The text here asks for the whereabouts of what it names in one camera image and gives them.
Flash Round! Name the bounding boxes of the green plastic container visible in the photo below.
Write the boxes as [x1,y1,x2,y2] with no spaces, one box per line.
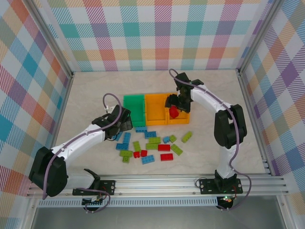
[123,94,147,127]

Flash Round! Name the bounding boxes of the black left controller board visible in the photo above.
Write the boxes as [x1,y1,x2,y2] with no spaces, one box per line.
[81,196,107,208]

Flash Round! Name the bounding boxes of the black controller board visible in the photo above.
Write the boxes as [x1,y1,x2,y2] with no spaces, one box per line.
[81,196,107,208]
[218,195,234,204]

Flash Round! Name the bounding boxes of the black right controller board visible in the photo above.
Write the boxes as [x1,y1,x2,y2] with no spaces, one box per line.
[218,195,234,204]

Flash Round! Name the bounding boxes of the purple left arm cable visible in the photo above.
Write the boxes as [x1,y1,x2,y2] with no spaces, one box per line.
[42,93,123,215]

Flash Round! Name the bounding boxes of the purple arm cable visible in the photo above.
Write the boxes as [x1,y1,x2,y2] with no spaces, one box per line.
[168,68,253,212]
[42,93,123,215]

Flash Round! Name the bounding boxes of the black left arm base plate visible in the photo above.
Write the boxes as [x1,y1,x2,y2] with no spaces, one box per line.
[72,180,117,197]

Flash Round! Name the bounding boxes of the aluminium side frame rail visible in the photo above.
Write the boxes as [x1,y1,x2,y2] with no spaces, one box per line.
[49,71,76,148]
[237,69,275,176]

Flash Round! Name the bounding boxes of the aluminium mounting rail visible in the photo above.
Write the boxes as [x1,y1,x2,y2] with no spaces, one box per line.
[25,173,288,199]

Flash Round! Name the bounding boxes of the grey slotted cable duct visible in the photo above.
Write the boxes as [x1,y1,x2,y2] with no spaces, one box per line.
[37,199,219,208]

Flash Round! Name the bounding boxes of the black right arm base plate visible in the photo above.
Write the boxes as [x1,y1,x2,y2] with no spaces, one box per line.
[199,177,244,195]

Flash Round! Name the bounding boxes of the aluminium frame post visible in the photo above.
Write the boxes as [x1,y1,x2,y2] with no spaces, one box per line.
[237,0,283,76]
[28,0,75,81]

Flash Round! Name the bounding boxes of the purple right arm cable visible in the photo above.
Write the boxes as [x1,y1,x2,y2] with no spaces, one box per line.
[168,68,253,212]

